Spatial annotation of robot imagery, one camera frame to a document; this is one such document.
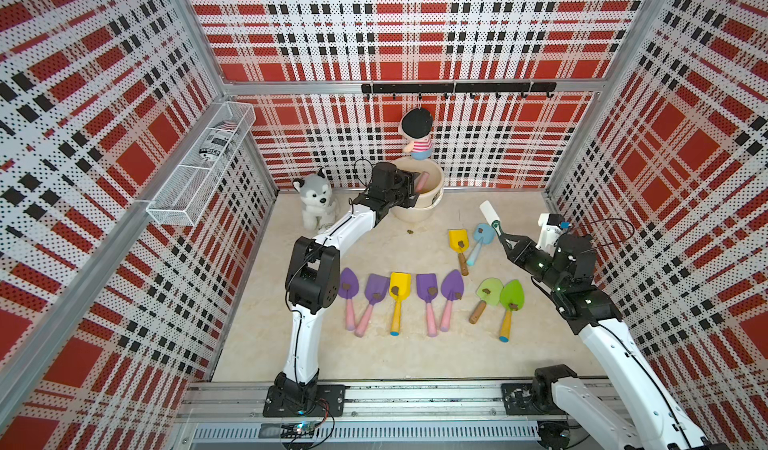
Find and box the purple square trowel middle row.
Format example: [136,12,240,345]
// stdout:
[416,273,438,338]

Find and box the grey white husky plush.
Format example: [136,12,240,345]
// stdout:
[292,168,337,231]

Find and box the yellow trowel wooden handle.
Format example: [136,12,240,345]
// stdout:
[448,229,469,276]

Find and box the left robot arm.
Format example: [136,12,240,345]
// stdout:
[274,162,421,415]

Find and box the black hook rail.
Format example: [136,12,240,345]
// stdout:
[361,81,557,96]

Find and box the green trowel yellow handle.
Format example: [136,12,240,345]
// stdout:
[499,280,525,343]

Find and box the purple pointed trowel pink handle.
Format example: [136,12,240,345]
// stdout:
[338,268,359,331]

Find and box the light green trowel wooden handle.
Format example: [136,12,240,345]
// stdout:
[469,277,503,324]

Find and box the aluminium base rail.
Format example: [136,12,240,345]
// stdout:
[167,378,598,449]

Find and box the purple pointed trowel right row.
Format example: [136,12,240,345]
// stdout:
[440,270,464,332]

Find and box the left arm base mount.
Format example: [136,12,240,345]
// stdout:
[262,372,347,418]

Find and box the can in shelf basket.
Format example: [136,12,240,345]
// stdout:
[198,120,237,162]

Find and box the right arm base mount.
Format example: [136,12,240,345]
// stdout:
[501,364,578,416]

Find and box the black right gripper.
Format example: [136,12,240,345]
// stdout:
[500,233,568,294]

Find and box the green circuit board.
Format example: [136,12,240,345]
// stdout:
[258,422,316,440]

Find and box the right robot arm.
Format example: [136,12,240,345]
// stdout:
[498,232,720,449]

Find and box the purple square trowel pink handle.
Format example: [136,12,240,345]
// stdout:
[415,172,430,194]

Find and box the purple square trowel row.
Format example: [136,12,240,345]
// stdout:
[354,274,389,338]
[416,273,438,338]

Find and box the light blue hand trowel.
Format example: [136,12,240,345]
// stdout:
[467,223,496,266]

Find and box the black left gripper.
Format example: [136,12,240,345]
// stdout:
[385,167,420,207]

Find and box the beige plastic bucket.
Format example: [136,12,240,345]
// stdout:
[391,157,445,223]

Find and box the purple square trowel leftmost row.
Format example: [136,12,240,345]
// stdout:
[354,274,389,338]

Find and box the doll with black hat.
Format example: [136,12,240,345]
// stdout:
[399,107,434,161]

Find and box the white brush green handle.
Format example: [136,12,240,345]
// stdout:
[480,200,503,236]

